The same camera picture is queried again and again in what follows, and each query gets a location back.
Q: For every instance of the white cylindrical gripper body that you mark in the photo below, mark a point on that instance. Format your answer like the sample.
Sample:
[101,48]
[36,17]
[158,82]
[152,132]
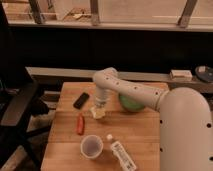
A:
[101,97]

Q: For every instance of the white sponge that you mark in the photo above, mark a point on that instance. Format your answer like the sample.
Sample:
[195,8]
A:
[97,112]

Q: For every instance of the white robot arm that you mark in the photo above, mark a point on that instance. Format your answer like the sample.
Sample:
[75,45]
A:
[186,121]

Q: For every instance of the black rectangular remote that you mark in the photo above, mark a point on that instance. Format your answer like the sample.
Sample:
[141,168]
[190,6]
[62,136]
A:
[78,104]

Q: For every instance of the green bowl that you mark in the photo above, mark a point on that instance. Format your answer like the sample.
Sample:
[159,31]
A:
[129,104]

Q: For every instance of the clear plastic cup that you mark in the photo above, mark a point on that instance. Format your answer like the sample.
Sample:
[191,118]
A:
[91,146]

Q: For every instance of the white labelled bottle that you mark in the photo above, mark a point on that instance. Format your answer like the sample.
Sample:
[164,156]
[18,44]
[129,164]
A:
[126,162]

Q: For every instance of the white box on shelf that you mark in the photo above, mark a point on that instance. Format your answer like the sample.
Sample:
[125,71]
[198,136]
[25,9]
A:
[181,75]

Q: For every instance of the black chair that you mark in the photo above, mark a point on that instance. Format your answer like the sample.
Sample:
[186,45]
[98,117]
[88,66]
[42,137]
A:
[19,99]

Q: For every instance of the dark round object on shelf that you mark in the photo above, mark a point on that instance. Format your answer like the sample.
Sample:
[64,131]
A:
[204,73]

